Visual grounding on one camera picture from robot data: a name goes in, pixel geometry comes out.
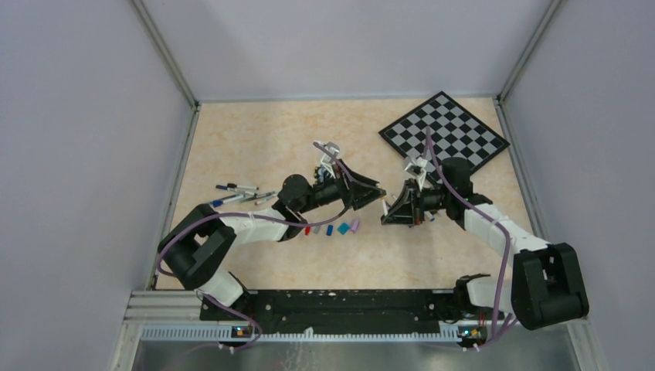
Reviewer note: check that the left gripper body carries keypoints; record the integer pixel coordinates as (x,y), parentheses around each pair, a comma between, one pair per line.
(329,191)

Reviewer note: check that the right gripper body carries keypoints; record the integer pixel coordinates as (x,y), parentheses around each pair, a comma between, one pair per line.
(433,199)

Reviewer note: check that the yellow cap white marker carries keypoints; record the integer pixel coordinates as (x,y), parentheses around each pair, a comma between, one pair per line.
(386,205)

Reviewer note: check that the light purple highlighter cap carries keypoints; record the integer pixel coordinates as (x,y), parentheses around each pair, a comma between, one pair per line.
(354,225)

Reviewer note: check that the light blue highlighter cap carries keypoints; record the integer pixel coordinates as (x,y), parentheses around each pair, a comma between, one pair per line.
(344,228)

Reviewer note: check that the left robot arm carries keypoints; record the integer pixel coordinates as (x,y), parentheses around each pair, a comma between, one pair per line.
(195,249)

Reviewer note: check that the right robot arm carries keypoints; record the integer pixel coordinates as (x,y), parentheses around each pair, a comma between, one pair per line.
(540,283)

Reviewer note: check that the blue cap pen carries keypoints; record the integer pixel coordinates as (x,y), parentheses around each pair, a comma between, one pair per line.
(224,200)

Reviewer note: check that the black grey chessboard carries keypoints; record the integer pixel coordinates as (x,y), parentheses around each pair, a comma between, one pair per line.
(463,127)

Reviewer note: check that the black cap white marker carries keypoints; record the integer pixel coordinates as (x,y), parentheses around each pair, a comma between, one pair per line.
(242,187)

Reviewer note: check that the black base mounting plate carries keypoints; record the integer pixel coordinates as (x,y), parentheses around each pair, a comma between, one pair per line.
(358,312)

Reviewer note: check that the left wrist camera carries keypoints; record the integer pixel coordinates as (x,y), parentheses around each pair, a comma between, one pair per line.
(327,162)

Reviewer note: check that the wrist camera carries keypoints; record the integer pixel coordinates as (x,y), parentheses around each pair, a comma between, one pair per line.
(327,162)
(417,168)

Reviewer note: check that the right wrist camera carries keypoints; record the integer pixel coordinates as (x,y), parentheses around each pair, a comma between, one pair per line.
(417,168)

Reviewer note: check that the grey cable duct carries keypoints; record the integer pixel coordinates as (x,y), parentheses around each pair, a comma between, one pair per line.
(227,333)

